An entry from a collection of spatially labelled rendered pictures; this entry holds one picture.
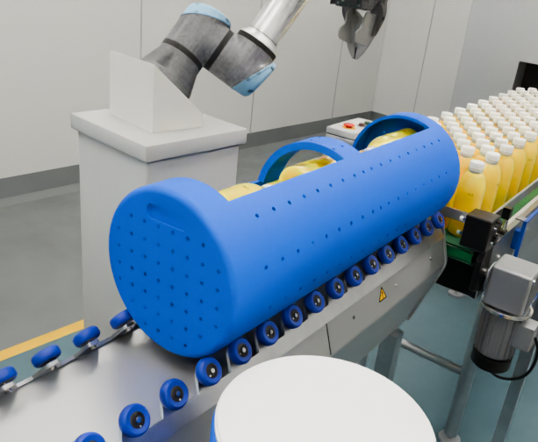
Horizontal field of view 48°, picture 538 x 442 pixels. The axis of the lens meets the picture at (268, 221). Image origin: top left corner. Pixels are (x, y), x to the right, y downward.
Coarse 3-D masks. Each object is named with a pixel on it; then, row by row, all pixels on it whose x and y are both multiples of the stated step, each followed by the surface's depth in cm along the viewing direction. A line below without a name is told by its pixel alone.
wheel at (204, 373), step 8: (200, 360) 94; (208, 360) 94; (216, 360) 95; (200, 368) 93; (208, 368) 94; (216, 368) 95; (200, 376) 93; (208, 376) 93; (216, 376) 94; (208, 384) 93
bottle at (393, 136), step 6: (390, 132) 149; (396, 132) 148; (402, 132) 149; (408, 132) 150; (414, 132) 152; (378, 138) 143; (384, 138) 143; (390, 138) 143; (396, 138) 145; (372, 144) 142; (378, 144) 141; (384, 144) 141
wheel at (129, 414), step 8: (128, 408) 82; (136, 408) 83; (144, 408) 84; (120, 416) 82; (128, 416) 82; (136, 416) 83; (144, 416) 84; (120, 424) 82; (128, 424) 81; (136, 424) 82; (144, 424) 83; (128, 432) 81; (136, 432) 82; (144, 432) 83
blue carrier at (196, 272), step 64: (384, 128) 160; (192, 192) 90; (256, 192) 96; (320, 192) 106; (384, 192) 121; (448, 192) 149; (128, 256) 99; (192, 256) 89; (256, 256) 90; (320, 256) 104; (192, 320) 93; (256, 320) 95
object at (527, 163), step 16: (528, 112) 243; (448, 128) 204; (464, 128) 207; (480, 128) 210; (512, 144) 193; (528, 144) 201; (512, 160) 182; (528, 160) 202; (512, 176) 184; (528, 176) 205; (512, 192) 196; (496, 208) 187
